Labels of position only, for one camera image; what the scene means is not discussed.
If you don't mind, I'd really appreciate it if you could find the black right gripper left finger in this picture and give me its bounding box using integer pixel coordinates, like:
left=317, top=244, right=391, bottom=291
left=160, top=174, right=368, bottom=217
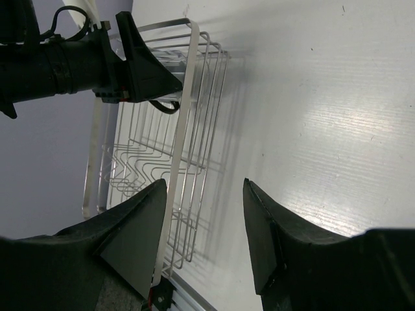
left=1, top=179, right=167, bottom=310

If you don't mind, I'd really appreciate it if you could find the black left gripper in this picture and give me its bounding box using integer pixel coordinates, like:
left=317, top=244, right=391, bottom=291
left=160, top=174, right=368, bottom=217
left=41, top=12, right=183, bottom=104

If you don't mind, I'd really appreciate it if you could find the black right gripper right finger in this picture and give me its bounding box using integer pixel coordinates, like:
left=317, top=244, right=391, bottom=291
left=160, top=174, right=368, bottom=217
left=243, top=179, right=414, bottom=310

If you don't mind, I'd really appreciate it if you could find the clear round glass cup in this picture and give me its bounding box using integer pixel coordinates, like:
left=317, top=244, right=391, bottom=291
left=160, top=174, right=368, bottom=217
left=110, top=35, right=187, bottom=106

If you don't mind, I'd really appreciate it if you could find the dark green ceramic mug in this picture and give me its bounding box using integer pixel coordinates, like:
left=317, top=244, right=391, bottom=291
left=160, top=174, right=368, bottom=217
left=149, top=100, right=180, bottom=115

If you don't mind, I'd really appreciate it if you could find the wire dish rack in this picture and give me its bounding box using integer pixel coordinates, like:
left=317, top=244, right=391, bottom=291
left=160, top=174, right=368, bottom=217
left=82, top=17, right=230, bottom=284

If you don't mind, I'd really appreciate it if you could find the aluminium rail frame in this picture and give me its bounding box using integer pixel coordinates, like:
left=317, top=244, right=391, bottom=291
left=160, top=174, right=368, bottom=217
left=141, top=275, right=215, bottom=310

